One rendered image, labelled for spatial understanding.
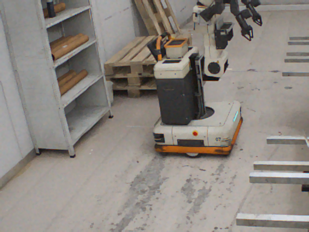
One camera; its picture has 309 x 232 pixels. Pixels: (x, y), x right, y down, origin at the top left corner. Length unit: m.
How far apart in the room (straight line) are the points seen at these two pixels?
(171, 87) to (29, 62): 1.28
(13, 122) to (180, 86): 1.57
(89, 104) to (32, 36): 1.37
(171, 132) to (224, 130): 0.44
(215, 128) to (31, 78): 1.67
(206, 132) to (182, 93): 0.36
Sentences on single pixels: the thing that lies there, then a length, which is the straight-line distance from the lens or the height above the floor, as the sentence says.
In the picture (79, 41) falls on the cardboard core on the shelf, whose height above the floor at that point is 0.95.
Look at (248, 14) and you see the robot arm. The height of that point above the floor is 1.19.
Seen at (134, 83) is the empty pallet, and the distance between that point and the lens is 5.11.
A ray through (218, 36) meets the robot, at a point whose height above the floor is 0.99.
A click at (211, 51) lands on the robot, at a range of 3.46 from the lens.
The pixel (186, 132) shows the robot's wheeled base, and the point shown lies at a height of 0.25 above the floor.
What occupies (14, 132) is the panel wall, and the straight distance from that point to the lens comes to 4.04.
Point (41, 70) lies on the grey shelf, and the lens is 3.83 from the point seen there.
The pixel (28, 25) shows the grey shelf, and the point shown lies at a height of 1.28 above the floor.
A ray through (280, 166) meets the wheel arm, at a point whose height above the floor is 0.85.
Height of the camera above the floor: 1.81
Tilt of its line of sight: 23 degrees down
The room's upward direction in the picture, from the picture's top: 9 degrees counter-clockwise
